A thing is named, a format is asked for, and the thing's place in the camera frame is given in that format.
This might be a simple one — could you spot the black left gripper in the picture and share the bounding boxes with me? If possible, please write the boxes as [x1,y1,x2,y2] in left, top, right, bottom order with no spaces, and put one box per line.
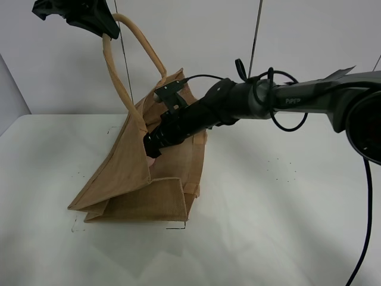
[32,0,120,39]

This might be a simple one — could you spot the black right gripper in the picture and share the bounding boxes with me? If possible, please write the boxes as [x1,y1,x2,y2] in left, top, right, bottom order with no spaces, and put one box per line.
[143,78,254,158]

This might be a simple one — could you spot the pink peach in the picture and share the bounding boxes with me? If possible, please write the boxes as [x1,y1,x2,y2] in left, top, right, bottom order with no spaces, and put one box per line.
[146,156,155,167]

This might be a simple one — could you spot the brown linen tote bag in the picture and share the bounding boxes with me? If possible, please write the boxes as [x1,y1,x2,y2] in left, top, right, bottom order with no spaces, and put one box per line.
[67,13,208,224]

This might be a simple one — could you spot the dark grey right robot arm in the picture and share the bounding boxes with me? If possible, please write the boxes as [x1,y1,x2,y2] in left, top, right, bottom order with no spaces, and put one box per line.
[143,69,380,164]

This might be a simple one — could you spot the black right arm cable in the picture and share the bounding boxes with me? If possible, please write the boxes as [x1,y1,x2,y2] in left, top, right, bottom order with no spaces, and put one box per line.
[180,58,373,286]

